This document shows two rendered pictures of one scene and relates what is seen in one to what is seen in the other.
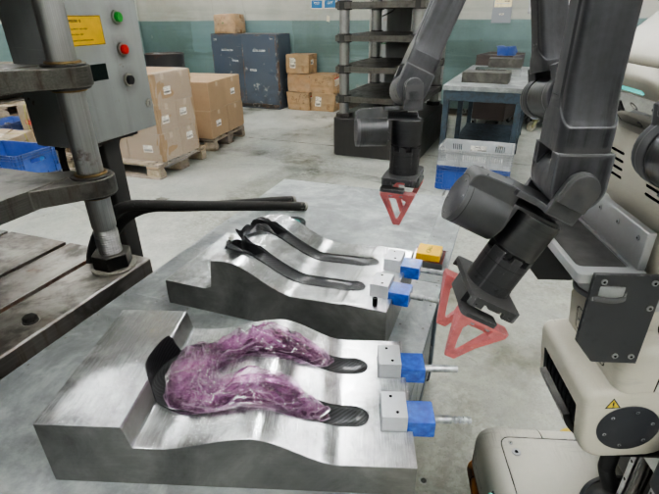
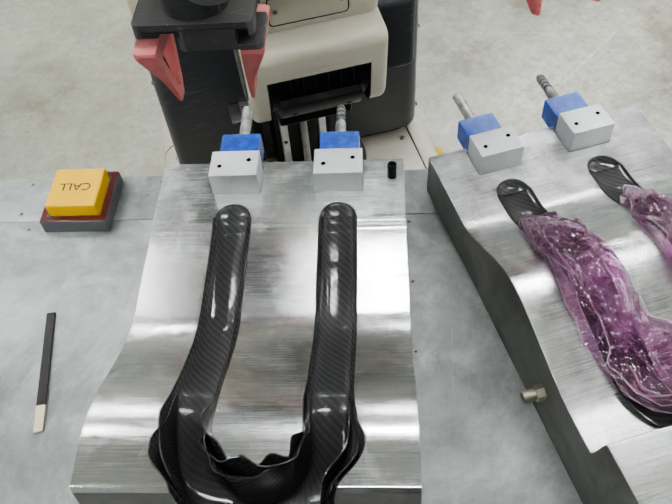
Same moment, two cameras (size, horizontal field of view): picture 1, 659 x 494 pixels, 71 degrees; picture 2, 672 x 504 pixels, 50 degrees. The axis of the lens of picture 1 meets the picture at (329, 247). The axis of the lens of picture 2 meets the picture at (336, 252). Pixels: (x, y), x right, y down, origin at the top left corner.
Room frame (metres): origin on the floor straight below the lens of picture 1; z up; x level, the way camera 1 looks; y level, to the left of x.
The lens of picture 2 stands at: (0.92, 0.41, 1.45)
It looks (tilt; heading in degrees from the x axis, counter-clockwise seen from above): 52 degrees down; 255
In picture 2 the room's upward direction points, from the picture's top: 6 degrees counter-clockwise
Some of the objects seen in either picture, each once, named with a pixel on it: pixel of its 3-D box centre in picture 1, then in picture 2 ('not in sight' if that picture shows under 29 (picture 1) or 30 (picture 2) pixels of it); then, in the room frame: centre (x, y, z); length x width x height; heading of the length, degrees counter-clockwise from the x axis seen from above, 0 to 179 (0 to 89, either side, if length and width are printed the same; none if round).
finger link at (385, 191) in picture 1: (399, 200); (231, 52); (0.86, -0.14, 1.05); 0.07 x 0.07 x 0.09; 70
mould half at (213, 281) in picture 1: (292, 268); (267, 378); (0.91, 0.08, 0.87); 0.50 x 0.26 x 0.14; 69
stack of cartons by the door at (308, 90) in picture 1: (314, 81); not in sight; (7.71, 0.22, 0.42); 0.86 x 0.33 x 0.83; 66
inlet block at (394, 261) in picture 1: (416, 269); (242, 149); (0.86, -0.18, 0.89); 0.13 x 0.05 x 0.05; 69
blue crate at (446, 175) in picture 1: (473, 173); not in sight; (3.91, -1.28, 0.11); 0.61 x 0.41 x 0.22; 66
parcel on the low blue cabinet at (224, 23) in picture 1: (229, 23); not in sight; (8.18, 1.55, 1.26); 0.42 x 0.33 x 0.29; 66
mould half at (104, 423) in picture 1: (247, 389); (648, 301); (0.55, 0.13, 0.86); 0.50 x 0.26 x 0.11; 87
